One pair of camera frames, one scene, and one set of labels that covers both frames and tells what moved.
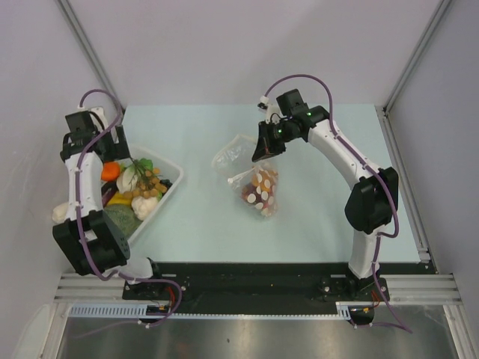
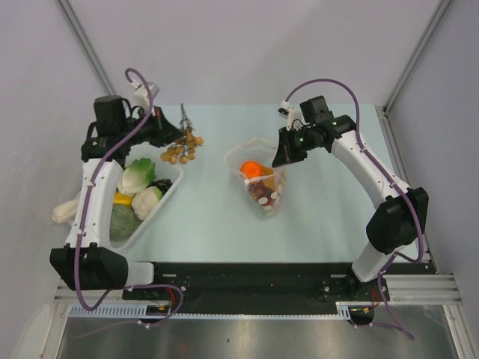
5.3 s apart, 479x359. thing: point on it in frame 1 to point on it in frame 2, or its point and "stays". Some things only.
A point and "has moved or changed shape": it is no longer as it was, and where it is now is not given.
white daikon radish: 59,212 stays
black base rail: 263,287 stays
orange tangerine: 110,171 has moved or changed shape
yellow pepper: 120,198 stays
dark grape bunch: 166,182 stays
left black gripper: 117,151 to 165,132
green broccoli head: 124,217 stays
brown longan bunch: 149,186 to 184,148
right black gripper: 266,146 to 286,153
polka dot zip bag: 256,182 has moved or changed shape
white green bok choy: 130,177 stays
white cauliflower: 142,206 stays
